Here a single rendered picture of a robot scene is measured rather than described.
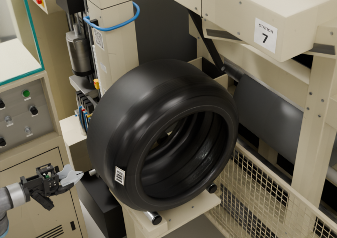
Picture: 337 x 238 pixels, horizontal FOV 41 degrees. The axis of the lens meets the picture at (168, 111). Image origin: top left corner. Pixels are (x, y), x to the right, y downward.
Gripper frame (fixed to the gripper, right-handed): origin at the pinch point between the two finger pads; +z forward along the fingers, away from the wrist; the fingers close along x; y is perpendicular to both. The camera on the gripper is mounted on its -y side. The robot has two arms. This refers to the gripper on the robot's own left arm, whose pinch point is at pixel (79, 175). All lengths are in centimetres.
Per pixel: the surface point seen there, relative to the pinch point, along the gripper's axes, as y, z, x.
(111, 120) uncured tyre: 18.1, 13.7, 1.6
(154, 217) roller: -26.6, 25.5, -9.5
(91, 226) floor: -118, 34, 75
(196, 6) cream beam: 52, 49, 4
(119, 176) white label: 3.3, 10.0, -10.6
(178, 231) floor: -113, 77, 39
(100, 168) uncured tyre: -1.1, 8.4, 0.9
